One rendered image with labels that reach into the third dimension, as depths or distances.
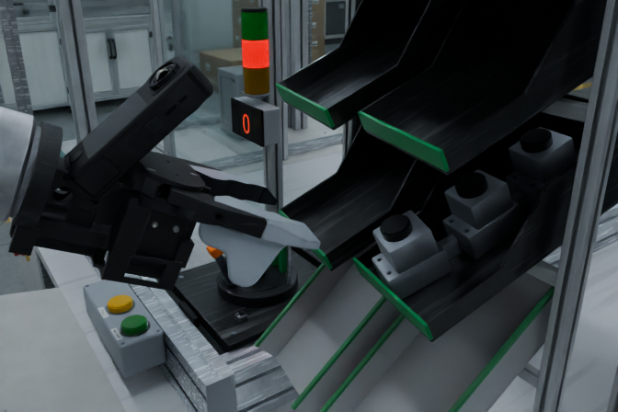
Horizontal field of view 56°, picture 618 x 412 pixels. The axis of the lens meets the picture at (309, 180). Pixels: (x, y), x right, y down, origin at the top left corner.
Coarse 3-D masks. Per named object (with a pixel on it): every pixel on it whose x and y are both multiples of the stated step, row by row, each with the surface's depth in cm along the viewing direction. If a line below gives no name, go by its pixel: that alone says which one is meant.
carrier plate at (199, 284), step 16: (192, 272) 105; (208, 272) 105; (304, 272) 105; (176, 288) 101; (192, 288) 100; (208, 288) 100; (192, 304) 95; (208, 304) 95; (224, 304) 95; (208, 320) 91; (224, 320) 91; (256, 320) 91; (272, 320) 91; (224, 336) 88; (240, 336) 88; (256, 336) 88
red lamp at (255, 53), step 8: (248, 40) 106; (256, 40) 106; (264, 40) 106; (248, 48) 106; (256, 48) 106; (264, 48) 106; (248, 56) 106; (256, 56) 106; (264, 56) 107; (248, 64) 107; (256, 64) 107; (264, 64) 107
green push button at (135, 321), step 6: (126, 318) 91; (132, 318) 91; (138, 318) 91; (144, 318) 91; (120, 324) 90; (126, 324) 90; (132, 324) 90; (138, 324) 90; (144, 324) 90; (126, 330) 89; (132, 330) 89; (138, 330) 89
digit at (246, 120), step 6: (240, 108) 112; (246, 108) 110; (240, 114) 113; (246, 114) 111; (240, 120) 114; (246, 120) 111; (240, 126) 114; (246, 126) 112; (246, 132) 112; (252, 138) 111
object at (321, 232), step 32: (352, 160) 75; (384, 160) 76; (416, 160) 63; (320, 192) 74; (352, 192) 73; (384, 192) 70; (416, 192) 64; (320, 224) 70; (352, 224) 68; (320, 256) 63; (352, 256) 64
